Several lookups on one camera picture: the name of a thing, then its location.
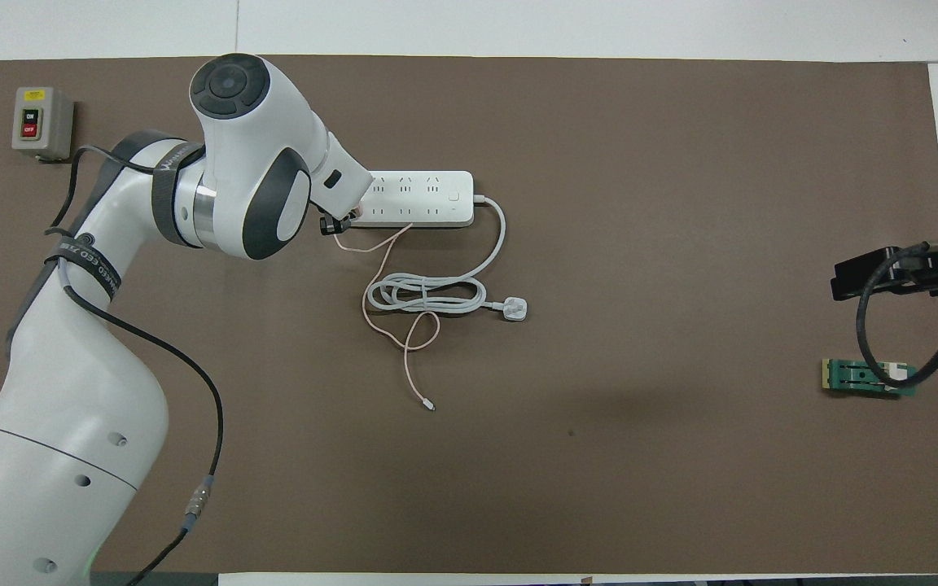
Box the pink charging cable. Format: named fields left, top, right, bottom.
left=332, top=224, right=442, bottom=412

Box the white power strip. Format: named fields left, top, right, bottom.
left=351, top=169, right=476, bottom=229

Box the green circuit board module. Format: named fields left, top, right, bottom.
left=822, top=358, right=918, bottom=400

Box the brown table mat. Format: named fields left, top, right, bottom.
left=0, top=55, right=938, bottom=575

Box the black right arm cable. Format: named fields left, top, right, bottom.
left=854, top=240, right=938, bottom=387

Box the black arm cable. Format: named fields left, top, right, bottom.
left=46, top=145, right=226, bottom=586
left=854, top=240, right=938, bottom=387

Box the white power cord with plug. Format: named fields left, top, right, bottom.
left=367, top=194, right=528, bottom=322

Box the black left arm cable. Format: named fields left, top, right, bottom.
left=46, top=145, right=226, bottom=586

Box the grey on-off switch box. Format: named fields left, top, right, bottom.
left=11, top=86, right=75, bottom=164

